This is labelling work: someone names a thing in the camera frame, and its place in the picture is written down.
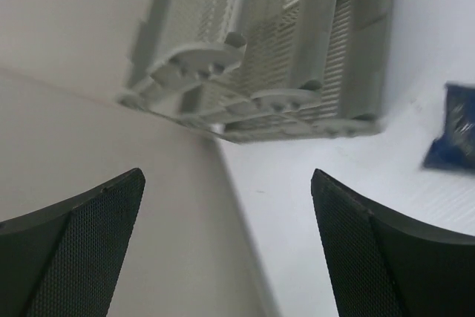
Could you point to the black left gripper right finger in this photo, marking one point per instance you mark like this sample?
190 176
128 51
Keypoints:
384 263

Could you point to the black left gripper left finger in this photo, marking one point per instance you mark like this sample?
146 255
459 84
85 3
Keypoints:
65 259

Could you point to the grey three-tier tray shelf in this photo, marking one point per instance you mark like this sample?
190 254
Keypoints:
260 70

